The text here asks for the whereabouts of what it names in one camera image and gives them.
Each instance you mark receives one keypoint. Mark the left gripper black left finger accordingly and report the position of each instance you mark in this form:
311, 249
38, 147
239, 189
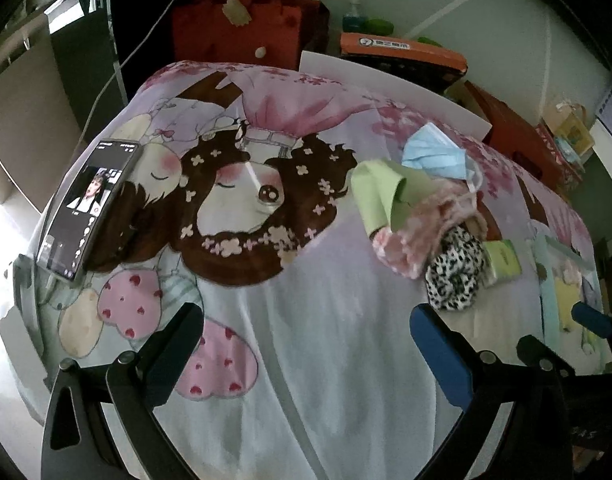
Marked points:
149, 375

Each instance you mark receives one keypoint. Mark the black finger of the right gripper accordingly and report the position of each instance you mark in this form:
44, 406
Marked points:
534, 353

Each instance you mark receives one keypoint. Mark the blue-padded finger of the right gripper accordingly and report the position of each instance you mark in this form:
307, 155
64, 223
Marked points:
592, 319

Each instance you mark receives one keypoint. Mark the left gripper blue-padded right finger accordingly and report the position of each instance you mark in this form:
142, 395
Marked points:
466, 376

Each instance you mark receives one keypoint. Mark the yellow sponge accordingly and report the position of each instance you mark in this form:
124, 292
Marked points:
567, 294

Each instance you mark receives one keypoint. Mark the leopard print cloth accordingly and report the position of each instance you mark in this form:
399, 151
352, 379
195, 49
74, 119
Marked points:
453, 277

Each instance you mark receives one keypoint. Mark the green tissue pack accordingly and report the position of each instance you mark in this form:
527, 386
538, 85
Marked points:
502, 262

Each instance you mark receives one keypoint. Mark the pink fluffy towel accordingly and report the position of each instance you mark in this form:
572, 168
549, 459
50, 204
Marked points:
408, 249

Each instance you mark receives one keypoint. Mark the light green cloth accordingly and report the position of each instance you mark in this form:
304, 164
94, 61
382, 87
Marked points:
386, 192

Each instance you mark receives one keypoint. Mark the blue face mask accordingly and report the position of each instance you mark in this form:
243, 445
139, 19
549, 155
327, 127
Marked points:
431, 150

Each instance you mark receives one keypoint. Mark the red patterned box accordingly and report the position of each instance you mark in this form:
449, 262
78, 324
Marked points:
561, 159

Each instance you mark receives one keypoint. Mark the cartoon print bedsheet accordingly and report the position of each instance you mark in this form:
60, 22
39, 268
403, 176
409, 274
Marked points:
240, 202

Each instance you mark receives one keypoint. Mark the smartphone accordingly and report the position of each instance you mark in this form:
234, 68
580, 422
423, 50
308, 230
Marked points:
73, 227

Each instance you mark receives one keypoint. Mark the white desk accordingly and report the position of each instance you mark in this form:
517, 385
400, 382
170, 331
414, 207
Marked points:
602, 145

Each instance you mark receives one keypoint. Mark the beige gift bag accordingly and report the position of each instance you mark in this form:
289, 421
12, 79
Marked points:
568, 120

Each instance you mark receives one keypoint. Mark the red cardboard box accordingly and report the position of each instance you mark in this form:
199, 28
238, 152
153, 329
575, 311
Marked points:
515, 138

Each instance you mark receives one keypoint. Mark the orange flat box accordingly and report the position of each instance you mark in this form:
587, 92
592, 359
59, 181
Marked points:
431, 67

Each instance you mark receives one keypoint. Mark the black monitor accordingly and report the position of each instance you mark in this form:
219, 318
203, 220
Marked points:
81, 33

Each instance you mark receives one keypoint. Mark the sanitizer bottle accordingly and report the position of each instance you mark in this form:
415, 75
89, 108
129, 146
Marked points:
354, 20

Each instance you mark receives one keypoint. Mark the red handbag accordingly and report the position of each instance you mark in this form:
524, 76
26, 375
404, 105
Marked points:
271, 33

